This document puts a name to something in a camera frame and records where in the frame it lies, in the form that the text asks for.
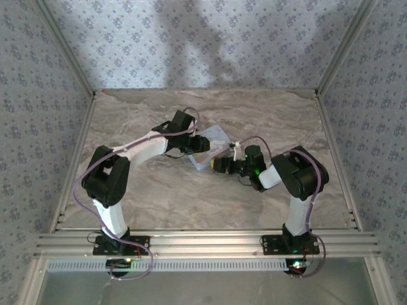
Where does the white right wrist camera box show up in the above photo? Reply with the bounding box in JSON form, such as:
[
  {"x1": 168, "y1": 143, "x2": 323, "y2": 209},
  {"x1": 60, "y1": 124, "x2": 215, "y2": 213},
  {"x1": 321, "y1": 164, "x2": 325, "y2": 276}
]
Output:
[{"x1": 229, "y1": 140, "x2": 242, "y2": 161}]

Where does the aluminium mounting rail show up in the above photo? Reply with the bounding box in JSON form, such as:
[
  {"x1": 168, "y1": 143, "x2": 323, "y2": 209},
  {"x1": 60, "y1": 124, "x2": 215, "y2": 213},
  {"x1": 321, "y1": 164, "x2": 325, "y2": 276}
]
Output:
[{"x1": 34, "y1": 231, "x2": 381, "y2": 259}]

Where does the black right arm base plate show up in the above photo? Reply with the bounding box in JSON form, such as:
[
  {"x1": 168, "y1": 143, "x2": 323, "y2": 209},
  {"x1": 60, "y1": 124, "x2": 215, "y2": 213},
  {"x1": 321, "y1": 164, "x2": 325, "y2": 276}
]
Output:
[{"x1": 260, "y1": 234, "x2": 321, "y2": 256}]

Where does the aluminium table side rail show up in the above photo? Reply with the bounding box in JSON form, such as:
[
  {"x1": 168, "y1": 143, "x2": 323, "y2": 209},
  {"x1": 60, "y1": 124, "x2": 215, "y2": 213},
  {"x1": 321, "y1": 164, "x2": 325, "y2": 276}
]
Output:
[
  {"x1": 313, "y1": 90, "x2": 364, "y2": 231},
  {"x1": 50, "y1": 91, "x2": 98, "y2": 233}
]

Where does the grey slotted cable duct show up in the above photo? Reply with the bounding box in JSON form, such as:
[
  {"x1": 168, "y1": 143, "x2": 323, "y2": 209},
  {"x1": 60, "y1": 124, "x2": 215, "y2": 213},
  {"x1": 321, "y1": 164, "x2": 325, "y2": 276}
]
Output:
[{"x1": 46, "y1": 257, "x2": 287, "y2": 273}]

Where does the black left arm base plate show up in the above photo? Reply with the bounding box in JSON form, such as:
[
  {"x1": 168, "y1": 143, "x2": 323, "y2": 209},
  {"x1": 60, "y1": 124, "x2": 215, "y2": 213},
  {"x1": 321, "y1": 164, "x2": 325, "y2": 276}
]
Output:
[{"x1": 92, "y1": 235, "x2": 151, "y2": 257}]

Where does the aluminium frame post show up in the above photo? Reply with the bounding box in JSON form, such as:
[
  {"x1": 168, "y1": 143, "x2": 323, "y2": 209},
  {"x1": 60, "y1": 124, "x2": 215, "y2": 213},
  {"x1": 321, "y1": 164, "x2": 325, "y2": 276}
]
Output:
[
  {"x1": 31, "y1": 0, "x2": 97, "y2": 97},
  {"x1": 314, "y1": 0, "x2": 378, "y2": 97}
]

